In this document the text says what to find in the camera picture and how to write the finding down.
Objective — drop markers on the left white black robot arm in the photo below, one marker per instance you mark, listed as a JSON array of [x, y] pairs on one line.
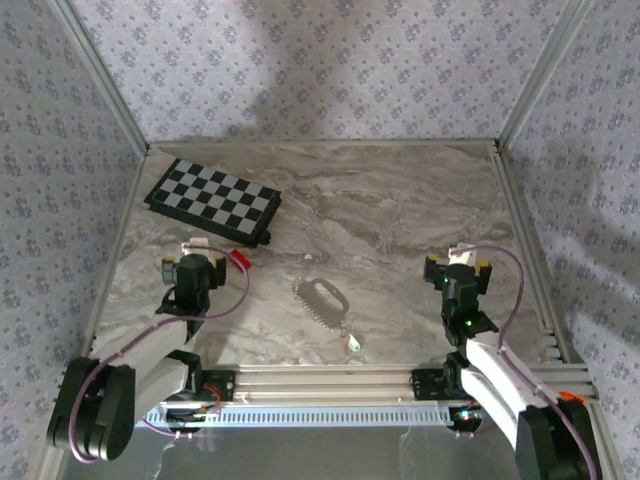
[[160, 360]]

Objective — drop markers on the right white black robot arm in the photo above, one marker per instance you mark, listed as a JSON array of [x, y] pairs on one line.
[[490, 380]]

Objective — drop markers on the small red block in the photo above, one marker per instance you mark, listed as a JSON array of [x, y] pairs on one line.
[[241, 260]]

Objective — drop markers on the black grey chessboard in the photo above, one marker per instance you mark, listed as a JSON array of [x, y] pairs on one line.
[[215, 200]]

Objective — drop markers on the small circuit board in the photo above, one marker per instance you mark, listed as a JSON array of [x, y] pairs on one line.
[[467, 415], [192, 415]]

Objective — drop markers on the orange tag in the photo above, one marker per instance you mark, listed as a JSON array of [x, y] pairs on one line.
[[571, 397]]

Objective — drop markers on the grey metal sheet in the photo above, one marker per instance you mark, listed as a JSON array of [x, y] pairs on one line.
[[325, 455]]

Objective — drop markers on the aluminium table edge rail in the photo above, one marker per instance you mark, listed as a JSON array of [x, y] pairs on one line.
[[117, 250], [527, 250]]

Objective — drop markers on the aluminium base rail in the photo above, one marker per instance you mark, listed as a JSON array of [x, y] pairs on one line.
[[325, 382]]

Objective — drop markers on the aluminium frame post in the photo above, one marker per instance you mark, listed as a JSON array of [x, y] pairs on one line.
[[101, 75], [543, 75]]

